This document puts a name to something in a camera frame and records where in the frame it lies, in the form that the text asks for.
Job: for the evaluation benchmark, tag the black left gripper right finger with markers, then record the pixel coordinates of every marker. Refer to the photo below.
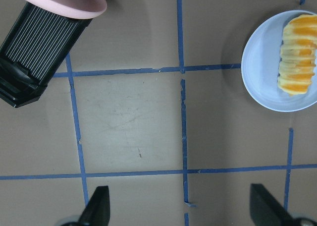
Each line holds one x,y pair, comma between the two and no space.
265,210

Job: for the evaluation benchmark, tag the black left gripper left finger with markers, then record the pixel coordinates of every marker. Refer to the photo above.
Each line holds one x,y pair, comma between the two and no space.
97,211

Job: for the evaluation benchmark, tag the light blue plate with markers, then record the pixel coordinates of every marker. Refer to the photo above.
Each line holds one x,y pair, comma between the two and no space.
259,67

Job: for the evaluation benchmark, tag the bread roll croissant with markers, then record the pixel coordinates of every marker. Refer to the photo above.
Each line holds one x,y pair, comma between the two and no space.
298,55

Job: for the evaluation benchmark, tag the pink plate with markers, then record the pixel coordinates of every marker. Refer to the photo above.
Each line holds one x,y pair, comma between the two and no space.
77,9

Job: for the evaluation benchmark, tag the black dish rack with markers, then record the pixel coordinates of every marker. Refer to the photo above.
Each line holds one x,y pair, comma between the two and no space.
32,52

